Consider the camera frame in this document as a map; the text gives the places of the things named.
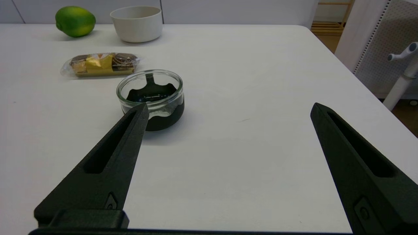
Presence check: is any wooden shelf rack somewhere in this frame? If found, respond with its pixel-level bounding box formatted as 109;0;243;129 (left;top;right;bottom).
310;0;356;36

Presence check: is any white ceramic bowl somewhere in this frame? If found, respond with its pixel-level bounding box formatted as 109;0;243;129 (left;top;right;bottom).
110;5;163;44

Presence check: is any green lime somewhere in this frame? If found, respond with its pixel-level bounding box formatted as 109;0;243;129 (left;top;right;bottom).
55;6;97;38

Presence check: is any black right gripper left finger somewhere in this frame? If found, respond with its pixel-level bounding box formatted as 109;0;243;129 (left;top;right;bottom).
34;102;150;229

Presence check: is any white perforated partition panel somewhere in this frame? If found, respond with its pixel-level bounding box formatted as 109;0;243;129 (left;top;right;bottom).
334;0;418;100

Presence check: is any wrapped chocolate biscuit packet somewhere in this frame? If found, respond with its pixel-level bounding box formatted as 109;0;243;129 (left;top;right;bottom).
60;52;141;78

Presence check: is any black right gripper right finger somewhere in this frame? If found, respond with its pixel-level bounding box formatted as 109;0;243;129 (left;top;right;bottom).
310;102;418;235

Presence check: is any glass cup with black holder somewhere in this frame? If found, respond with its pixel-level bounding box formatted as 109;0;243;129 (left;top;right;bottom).
116;69;185;132

